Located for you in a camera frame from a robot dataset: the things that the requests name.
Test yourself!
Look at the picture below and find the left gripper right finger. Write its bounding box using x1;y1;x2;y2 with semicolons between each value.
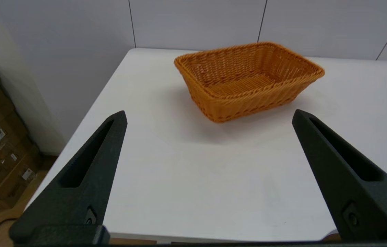
292;109;387;241

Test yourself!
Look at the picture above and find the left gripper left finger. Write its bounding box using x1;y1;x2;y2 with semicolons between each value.
9;110;128;245

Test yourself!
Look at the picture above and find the orange woven wicker basket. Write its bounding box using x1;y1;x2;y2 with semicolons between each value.
174;42;325;123

